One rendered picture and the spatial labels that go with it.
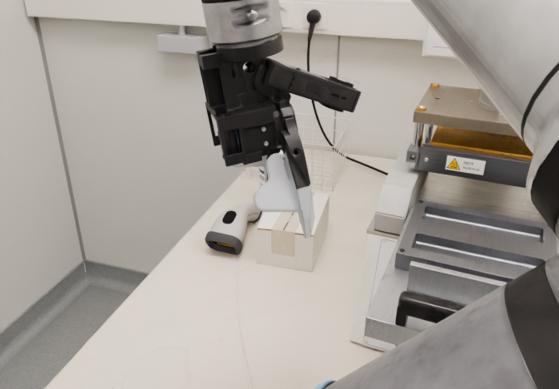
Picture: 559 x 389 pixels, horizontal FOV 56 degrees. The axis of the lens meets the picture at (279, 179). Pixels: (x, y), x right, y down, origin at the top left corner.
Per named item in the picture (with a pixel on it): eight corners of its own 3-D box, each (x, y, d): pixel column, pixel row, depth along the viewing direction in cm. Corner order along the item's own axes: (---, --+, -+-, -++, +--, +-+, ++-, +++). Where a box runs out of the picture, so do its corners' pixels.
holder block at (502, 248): (415, 212, 85) (418, 198, 84) (551, 238, 78) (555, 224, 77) (393, 268, 71) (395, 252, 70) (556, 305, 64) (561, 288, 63)
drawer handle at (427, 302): (398, 314, 63) (401, 288, 61) (534, 351, 57) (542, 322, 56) (394, 325, 61) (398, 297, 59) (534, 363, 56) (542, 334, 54)
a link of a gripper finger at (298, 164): (289, 195, 56) (266, 121, 57) (304, 191, 56) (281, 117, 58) (297, 186, 51) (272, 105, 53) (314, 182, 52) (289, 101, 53)
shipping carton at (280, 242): (279, 219, 126) (279, 186, 122) (332, 228, 122) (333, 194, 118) (251, 262, 110) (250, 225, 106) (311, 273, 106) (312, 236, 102)
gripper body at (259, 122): (215, 150, 60) (192, 45, 55) (284, 133, 62) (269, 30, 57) (228, 174, 53) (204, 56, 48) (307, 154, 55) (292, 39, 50)
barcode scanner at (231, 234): (239, 211, 129) (237, 182, 126) (269, 216, 127) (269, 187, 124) (203, 255, 112) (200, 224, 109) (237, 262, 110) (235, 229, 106)
